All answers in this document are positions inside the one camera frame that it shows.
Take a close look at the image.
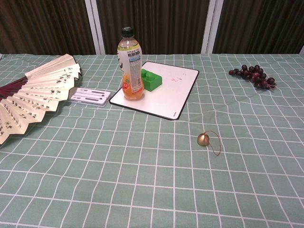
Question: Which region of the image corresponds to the orange juice plastic bottle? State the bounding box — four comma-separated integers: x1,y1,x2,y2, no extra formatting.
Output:
116,26,145,101

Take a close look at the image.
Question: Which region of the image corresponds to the open paper calligraphy folding fan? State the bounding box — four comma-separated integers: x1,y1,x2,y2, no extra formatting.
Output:
0,53,83,146

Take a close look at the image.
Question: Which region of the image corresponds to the green checked tablecloth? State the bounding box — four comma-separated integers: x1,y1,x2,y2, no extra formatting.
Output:
0,53,304,228

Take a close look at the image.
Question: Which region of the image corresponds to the small white whiteboard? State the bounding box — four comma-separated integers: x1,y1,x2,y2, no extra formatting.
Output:
109,61,200,120

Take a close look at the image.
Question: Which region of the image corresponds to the green toy building block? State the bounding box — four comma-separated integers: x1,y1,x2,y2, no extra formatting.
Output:
141,68,163,92

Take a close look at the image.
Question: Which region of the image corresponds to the gold bead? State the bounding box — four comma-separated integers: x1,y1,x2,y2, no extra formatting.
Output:
197,130,222,157

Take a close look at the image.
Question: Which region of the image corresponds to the dark brown screen panel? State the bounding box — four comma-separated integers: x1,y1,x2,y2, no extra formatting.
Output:
96,0,211,55
212,0,304,55
0,0,96,56

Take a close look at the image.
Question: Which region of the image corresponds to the dark red bead bracelet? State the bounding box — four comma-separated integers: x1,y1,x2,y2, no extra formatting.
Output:
228,64,277,90

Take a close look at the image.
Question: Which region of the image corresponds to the white screen frame post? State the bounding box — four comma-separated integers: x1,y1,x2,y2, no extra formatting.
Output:
85,0,106,55
201,0,223,54

